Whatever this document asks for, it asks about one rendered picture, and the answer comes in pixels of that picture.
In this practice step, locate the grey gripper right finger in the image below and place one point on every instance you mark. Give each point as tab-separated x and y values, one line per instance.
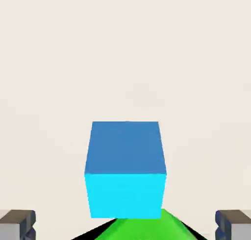
235	224

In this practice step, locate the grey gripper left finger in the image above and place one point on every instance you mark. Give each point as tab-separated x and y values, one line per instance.
15	224

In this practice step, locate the small green cube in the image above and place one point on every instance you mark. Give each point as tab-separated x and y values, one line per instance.
145	229

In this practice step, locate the small blue cube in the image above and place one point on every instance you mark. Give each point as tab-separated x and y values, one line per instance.
125	175

